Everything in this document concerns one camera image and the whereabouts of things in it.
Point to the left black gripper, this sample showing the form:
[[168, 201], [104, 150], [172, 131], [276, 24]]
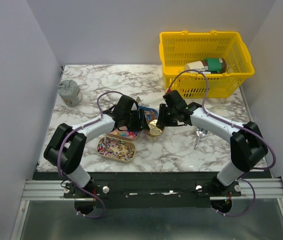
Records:
[[140, 124]]

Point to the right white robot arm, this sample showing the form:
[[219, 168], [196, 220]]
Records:
[[247, 147]]

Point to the grey drawstring pouch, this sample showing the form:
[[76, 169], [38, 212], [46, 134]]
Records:
[[70, 92]]

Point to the beige tray rainbow lollipops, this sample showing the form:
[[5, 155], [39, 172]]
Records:
[[116, 149]]

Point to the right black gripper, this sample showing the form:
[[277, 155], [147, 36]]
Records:
[[162, 119]]

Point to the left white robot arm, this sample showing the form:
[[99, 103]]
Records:
[[66, 147]]

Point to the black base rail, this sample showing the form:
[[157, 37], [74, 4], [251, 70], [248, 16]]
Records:
[[118, 190]]

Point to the pink tray star candies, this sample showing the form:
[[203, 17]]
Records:
[[124, 135]]

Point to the clear glass jar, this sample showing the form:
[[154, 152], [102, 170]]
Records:
[[152, 138]]

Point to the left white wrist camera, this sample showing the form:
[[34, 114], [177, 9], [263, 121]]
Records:
[[135, 106]]

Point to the yellow plastic basket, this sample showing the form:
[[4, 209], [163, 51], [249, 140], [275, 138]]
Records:
[[177, 48]]

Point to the green brown bottle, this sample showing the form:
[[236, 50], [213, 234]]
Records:
[[208, 65]]

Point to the aluminium frame rail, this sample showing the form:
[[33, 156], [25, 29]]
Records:
[[51, 190]]

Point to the silver metal scoop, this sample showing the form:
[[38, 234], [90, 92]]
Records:
[[201, 133]]

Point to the blue tray clear lollipops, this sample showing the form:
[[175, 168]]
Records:
[[150, 113]]

